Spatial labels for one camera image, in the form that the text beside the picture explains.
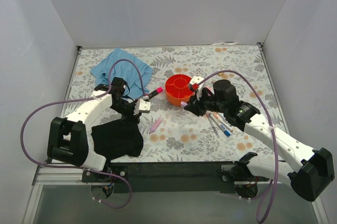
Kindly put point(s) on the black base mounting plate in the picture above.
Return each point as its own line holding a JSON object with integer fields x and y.
{"x": 177, "y": 176}

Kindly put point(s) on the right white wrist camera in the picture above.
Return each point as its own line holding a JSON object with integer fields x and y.
{"x": 196, "y": 85}

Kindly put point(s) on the orange cap marker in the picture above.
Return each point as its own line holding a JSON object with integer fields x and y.
{"x": 223, "y": 122}

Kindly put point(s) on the grey thin pen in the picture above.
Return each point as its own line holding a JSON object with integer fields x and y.
{"x": 212, "y": 125}

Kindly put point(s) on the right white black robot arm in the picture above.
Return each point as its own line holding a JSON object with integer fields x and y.
{"x": 306, "y": 170}

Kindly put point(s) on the pink black highlighter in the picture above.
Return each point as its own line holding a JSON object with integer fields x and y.
{"x": 154, "y": 93}

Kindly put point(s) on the blue cap marker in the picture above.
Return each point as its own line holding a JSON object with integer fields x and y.
{"x": 220, "y": 125}

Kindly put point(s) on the orange round organizer container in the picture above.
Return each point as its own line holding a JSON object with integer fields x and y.
{"x": 177, "y": 89}

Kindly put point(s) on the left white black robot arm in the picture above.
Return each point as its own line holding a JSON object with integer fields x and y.
{"x": 68, "y": 140}

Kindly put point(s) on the floral table mat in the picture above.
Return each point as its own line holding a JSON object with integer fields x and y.
{"x": 183, "y": 136}

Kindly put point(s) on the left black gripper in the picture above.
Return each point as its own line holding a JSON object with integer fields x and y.
{"x": 129, "y": 107}

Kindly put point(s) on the blue cloth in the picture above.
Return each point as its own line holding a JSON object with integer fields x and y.
{"x": 122, "y": 64}

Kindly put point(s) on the black cloth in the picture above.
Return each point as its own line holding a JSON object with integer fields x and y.
{"x": 117, "y": 138}

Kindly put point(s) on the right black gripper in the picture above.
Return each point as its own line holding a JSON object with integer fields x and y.
{"x": 201, "y": 103}

